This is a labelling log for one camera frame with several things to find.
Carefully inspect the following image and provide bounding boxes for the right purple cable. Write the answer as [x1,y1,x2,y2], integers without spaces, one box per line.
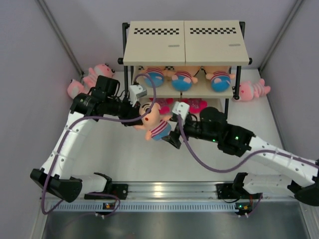
[177,114,319,217]

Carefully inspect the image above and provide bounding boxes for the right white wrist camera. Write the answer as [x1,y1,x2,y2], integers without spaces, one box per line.
[172,101,190,121]

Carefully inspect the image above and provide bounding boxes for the boy doll black hair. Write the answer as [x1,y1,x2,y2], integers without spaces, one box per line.
[203,66,236,92]

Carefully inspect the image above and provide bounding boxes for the pink frog plush upper left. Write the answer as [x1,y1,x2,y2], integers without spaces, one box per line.
[83,63,115,87]

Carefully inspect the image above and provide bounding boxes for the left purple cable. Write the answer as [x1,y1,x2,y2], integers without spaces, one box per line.
[41,74,157,215]

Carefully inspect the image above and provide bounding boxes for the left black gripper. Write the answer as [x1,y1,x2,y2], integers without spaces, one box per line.
[105,94,143,127]

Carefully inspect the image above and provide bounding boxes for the purple cable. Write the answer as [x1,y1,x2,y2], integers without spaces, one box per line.
[41,74,157,215]
[177,114,319,217]

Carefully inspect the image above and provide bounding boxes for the beige three-tier shelf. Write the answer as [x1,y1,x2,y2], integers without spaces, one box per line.
[119,20,251,100]

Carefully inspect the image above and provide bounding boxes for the pink frog plush right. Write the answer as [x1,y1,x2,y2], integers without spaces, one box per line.
[233,78,271,102]

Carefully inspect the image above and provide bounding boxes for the pink frog plush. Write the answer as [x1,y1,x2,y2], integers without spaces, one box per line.
[83,63,115,87]
[233,78,271,102]
[67,79,85,99]

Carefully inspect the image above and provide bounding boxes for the pink frog plush far left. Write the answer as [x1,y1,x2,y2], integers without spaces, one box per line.
[67,79,85,99]

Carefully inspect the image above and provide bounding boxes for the boy doll blue pants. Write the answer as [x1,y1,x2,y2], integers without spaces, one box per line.
[140,66,166,87]
[166,66,201,92]

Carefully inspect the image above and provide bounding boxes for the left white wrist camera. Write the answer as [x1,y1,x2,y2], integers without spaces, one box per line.
[129,84,147,106]

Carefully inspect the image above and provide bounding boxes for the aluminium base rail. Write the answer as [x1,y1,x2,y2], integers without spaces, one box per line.
[39,181,312,201]

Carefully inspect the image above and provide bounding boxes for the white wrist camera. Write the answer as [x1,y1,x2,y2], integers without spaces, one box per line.
[172,101,190,121]
[129,84,147,106]

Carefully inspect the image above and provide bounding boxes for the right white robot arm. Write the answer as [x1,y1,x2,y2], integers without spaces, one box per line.
[163,107,319,207]

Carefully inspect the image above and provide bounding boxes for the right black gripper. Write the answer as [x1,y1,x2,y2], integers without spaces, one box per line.
[162,116,220,149]

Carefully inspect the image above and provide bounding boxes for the grey slotted cable duct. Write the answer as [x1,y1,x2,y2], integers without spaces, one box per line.
[54,201,242,212]

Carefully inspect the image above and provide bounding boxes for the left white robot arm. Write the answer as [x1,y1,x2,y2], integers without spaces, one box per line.
[30,76,147,203]

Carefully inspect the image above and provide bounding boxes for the magenta plush shelf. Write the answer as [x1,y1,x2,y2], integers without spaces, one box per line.
[152,98,173,115]
[186,98,207,114]

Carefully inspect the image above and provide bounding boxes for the boy doll bald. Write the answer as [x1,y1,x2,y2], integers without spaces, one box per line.
[134,103,171,141]

